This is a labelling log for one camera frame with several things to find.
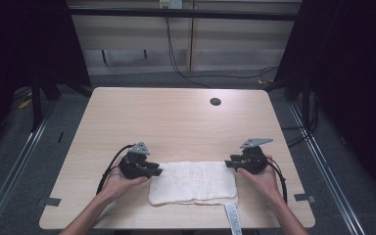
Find person's left hand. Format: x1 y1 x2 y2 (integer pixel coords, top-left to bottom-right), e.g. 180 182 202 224
105 156 150 201

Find white towel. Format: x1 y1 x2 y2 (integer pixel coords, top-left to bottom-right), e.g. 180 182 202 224
147 161 244 235

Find black hanging wall cable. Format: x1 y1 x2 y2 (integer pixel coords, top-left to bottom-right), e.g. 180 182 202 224
164 16 279 89

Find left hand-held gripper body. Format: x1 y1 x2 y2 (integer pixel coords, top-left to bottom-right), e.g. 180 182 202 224
117 141 155 180

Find grey floor tape piece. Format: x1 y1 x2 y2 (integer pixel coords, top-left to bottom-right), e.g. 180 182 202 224
36 197 63 208
293 193 317 204

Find person's right hand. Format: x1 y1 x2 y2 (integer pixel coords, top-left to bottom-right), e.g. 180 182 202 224
236 155 284 201

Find metal floor rail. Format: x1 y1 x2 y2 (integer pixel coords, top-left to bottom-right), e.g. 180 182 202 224
288 103 368 235
0 107 55 235

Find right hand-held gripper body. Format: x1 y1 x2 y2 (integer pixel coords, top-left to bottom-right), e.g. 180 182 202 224
237 137 274 175

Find black horizontal frame bar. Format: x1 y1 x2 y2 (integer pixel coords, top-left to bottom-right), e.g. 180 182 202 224
68 7 299 22

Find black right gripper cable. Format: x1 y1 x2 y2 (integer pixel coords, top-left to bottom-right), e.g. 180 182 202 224
266 158 289 204

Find black metal stand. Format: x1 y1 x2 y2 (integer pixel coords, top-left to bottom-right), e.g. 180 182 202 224
29 76 44 133

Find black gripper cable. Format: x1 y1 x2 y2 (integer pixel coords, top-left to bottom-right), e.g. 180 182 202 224
95 144 135 196
266 158 289 204

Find black curtain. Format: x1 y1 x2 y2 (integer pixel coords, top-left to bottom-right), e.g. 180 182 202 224
273 0 376 197
0 0 92 161

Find white wall socket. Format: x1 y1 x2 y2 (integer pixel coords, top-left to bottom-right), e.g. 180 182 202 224
159 0 184 10

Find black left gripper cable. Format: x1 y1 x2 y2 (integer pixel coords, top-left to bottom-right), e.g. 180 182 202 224
95 144 135 196

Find black floor cables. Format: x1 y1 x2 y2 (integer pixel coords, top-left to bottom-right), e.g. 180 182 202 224
280 94 319 148

